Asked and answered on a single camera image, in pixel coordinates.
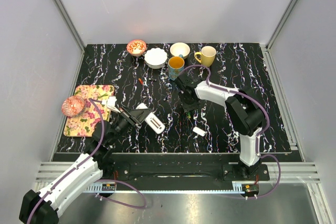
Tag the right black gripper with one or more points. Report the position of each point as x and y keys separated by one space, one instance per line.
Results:
x=188 y=107

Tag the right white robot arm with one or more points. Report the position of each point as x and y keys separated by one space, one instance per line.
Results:
x=244 y=111

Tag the yellow mug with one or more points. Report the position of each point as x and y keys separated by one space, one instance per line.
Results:
x=206 y=56

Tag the cream round bowl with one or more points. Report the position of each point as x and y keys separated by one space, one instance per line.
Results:
x=180 y=49

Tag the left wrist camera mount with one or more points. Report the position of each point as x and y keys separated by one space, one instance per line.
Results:
x=111 y=104

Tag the orange floral small bowl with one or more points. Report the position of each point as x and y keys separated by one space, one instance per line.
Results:
x=136 y=47

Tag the red patterned bowl on tray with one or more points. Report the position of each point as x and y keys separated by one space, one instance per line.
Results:
x=73 y=106

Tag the white remote control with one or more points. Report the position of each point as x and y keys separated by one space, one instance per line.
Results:
x=152 y=119

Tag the floral rectangular tray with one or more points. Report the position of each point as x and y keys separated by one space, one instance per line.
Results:
x=83 y=125

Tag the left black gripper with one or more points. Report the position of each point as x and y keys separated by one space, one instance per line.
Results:
x=135 y=117

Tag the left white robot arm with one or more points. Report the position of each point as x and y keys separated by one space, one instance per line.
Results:
x=48 y=204

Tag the white scalloped bowl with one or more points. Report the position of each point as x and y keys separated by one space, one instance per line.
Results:
x=155 y=58

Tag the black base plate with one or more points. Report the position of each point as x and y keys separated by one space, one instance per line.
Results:
x=189 y=172

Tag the white battery cover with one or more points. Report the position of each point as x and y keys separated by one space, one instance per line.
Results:
x=199 y=131

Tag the blue mug orange inside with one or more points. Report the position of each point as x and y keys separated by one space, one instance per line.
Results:
x=175 y=67

